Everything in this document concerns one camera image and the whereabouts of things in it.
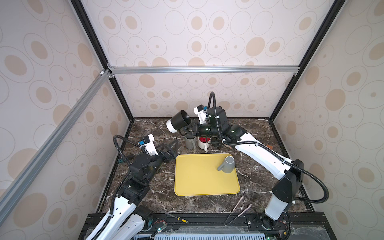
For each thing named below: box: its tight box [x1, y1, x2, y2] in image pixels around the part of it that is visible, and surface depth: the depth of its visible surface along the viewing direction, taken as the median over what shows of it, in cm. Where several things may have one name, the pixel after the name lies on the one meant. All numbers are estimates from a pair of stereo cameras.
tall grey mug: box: [184, 134, 197, 149], surface depth 96 cm
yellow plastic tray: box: [174, 153, 240, 196], surface depth 92 cm
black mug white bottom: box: [166, 109, 192, 133], surface depth 73 cm
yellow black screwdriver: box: [164, 211, 189, 224], surface depth 76 cm
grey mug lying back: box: [217, 155, 235, 174], surface depth 89 cm
